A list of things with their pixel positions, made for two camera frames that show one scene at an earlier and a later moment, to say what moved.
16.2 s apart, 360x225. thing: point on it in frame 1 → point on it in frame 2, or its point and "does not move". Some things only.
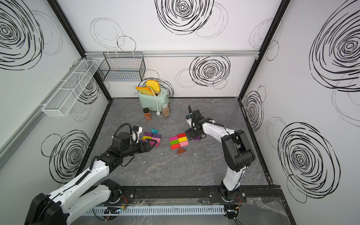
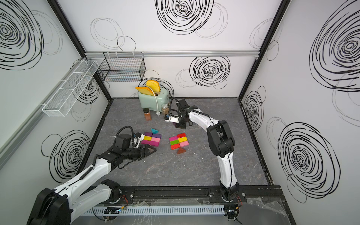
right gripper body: [195, 131] → [182, 123]
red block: [181, 135] does not move
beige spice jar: [165, 109] does not move
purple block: [149, 134] does not move
